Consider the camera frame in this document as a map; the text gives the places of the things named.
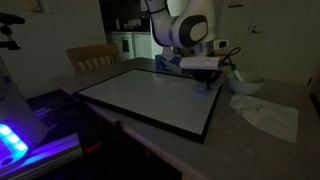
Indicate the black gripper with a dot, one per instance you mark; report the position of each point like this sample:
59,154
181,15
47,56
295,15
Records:
208,76

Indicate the grey towel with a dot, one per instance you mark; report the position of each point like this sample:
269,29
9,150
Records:
200,89

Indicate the robot base with blue lights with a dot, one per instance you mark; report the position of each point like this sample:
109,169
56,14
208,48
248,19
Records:
16,110

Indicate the green capped white marker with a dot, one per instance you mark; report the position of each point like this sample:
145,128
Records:
237,75

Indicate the pale green bowl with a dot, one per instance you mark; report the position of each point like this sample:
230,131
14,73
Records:
248,88

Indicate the blue tissue box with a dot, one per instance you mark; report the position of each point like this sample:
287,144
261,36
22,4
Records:
165,65

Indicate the black framed whiteboard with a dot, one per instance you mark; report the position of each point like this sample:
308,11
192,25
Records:
143,100

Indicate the white crumpled cloth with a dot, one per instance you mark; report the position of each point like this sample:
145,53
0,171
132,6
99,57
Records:
270,116

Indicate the white kitchen cabinet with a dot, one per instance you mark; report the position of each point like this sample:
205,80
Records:
140,45

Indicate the white door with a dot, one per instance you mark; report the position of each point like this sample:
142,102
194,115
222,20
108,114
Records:
286,43

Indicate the dark hanging kitchen cloth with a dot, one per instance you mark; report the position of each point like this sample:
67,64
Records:
125,45

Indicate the white kitchen bottle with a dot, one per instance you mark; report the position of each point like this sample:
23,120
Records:
117,24

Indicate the red clamp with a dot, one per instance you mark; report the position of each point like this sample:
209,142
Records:
92,148

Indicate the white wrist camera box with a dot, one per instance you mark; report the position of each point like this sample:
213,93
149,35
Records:
200,62

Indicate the small wall sign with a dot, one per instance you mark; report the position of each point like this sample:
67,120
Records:
236,3

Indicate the white kitchen wall outlet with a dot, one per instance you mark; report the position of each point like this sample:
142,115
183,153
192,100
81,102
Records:
134,23

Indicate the aluminium rail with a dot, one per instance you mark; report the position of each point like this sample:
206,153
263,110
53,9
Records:
56,150

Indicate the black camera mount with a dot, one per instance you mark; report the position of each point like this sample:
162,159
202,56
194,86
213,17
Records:
10,19

